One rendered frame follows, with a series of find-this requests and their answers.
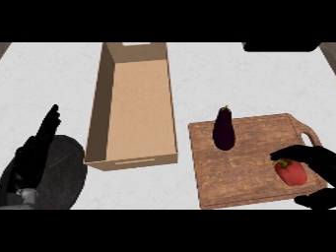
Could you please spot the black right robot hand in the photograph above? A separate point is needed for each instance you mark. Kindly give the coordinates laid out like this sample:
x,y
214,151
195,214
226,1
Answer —
x,y
328,164

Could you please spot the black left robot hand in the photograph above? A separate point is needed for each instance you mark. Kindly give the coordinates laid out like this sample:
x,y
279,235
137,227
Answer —
x,y
32,154

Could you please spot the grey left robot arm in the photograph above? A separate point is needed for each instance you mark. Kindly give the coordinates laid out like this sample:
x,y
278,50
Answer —
x,y
23,199

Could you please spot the red bell pepper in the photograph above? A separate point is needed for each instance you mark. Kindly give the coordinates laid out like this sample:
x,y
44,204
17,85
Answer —
x,y
292,172

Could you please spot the wooden cutting board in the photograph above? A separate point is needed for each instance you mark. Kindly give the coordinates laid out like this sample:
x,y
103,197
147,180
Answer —
x,y
245,170

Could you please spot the cardboard box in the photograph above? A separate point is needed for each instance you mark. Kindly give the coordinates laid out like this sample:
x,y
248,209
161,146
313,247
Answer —
x,y
135,108

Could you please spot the dark purple eggplant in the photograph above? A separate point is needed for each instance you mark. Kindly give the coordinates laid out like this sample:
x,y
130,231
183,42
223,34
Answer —
x,y
224,129

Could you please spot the black appliance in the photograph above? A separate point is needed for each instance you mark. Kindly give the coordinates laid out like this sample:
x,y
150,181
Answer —
x,y
279,47

